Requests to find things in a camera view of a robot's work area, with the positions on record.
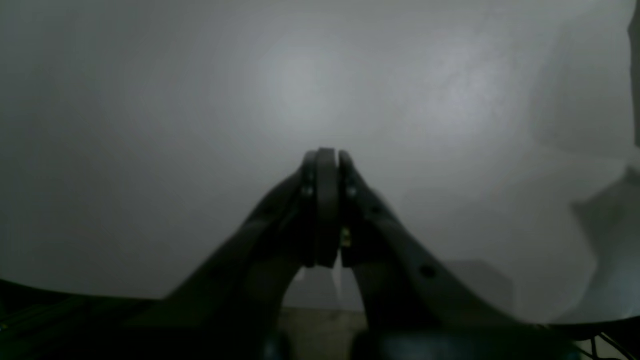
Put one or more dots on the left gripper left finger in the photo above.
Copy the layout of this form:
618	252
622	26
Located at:
228	309

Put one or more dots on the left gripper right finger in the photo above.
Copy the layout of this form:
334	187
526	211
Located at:
415	308

